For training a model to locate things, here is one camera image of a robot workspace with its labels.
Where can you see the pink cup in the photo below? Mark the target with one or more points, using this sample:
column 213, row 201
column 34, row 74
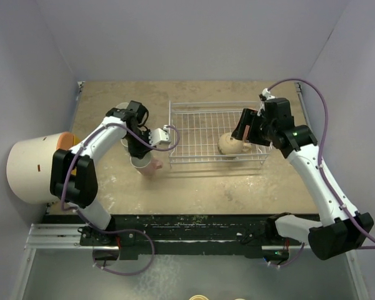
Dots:
column 146, row 166

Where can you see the aluminium front frame rail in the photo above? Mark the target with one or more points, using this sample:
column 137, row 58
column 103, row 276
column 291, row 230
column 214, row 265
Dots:
column 71, row 236

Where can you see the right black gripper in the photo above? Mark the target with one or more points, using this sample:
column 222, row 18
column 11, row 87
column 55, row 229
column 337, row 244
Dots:
column 248, row 118

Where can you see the black hexagonal ceramic mug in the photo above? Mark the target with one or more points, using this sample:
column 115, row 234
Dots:
column 123, row 105

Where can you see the white wire dish rack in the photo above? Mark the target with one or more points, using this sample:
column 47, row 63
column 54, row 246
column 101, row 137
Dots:
column 201, row 124

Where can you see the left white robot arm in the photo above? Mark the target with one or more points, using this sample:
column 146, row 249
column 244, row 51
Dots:
column 73, row 173

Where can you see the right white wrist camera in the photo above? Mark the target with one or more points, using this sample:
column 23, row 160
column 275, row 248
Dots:
column 264, row 96

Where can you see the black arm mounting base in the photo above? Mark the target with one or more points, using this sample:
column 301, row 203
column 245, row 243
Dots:
column 245, row 227

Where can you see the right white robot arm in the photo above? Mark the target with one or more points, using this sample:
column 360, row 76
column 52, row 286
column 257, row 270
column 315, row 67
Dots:
column 341, row 227

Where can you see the light blue ceramic mug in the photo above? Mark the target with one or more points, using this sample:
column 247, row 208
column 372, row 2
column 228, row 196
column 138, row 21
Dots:
column 124, row 143

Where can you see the right aluminium table rail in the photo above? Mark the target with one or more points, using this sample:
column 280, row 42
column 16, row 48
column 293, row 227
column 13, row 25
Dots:
column 323, row 110

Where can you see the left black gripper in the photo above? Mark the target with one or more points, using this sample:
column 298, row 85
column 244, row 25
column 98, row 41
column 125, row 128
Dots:
column 140, row 152

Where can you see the large cream cylindrical bucket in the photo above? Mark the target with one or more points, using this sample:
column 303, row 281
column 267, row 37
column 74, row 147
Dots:
column 28, row 169

